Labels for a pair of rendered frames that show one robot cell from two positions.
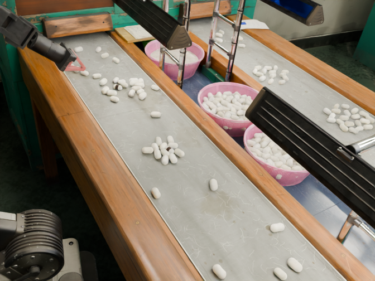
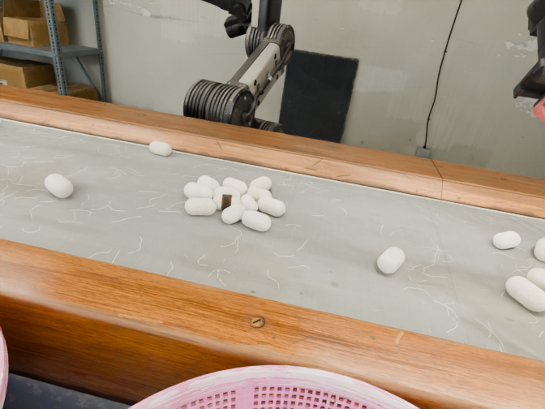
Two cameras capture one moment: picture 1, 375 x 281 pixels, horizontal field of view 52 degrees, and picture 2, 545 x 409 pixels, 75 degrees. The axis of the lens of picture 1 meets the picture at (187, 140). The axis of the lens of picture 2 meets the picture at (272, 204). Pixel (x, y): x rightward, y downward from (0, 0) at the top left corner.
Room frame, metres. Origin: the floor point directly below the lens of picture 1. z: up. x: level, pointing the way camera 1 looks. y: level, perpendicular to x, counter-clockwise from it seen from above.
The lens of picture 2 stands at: (1.21, -0.18, 0.96)
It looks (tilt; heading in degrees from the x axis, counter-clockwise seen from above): 29 degrees down; 133
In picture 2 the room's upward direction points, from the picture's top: 8 degrees clockwise
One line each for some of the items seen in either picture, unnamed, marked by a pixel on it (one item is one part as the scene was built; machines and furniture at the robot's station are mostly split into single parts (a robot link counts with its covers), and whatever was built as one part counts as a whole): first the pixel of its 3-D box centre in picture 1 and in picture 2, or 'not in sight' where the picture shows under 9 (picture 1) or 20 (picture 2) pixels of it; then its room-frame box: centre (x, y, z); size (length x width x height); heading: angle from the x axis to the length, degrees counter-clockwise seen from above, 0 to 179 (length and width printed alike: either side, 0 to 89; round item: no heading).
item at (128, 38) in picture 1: (152, 30); not in sight; (1.76, 0.23, 0.77); 0.33 x 0.15 x 0.01; 126
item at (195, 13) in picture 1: (206, 8); not in sight; (2.00, -0.01, 0.83); 0.30 x 0.06 x 0.07; 126
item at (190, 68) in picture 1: (174, 59); not in sight; (1.58, 0.11, 0.72); 0.27 x 0.27 x 0.10
